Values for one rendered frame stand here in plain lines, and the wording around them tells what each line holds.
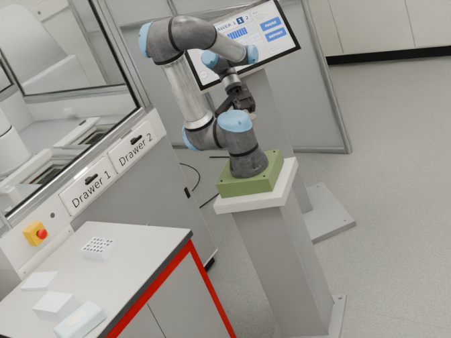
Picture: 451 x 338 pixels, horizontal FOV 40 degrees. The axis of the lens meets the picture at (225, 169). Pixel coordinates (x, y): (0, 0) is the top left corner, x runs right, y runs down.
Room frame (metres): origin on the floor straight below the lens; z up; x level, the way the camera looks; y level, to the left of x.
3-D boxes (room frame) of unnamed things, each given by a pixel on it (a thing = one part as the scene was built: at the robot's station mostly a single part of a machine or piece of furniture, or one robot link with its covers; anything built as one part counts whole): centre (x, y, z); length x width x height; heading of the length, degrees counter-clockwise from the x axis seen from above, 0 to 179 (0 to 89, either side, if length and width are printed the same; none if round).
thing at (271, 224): (2.15, -0.09, 0.38); 0.30 x 0.30 x 0.76; 63
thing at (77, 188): (2.47, 0.57, 0.87); 0.29 x 0.02 x 0.11; 137
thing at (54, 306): (1.80, 0.71, 0.79); 0.13 x 0.09 x 0.05; 50
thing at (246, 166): (2.15, -0.09, 0.87); 0.15 x 0.15 x 0.10
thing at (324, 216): (2.93, -0.28, 0.51); 0.50 x 0.45 x 1.02; 2
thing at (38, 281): (2.04, 0.80, 0.77); 0.13 x 0.09 x 0.02; 60
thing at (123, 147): (2.70, 0.35, 0.87); 0.29 x 0.02 x 0.11; 137
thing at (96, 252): (2.08, 0.55, 0.78); 0.12 x 0.08 x 0.04; 46
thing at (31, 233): (2.21, 0.78, 0.88); 0.07 x 0.05 x 0.07; 137
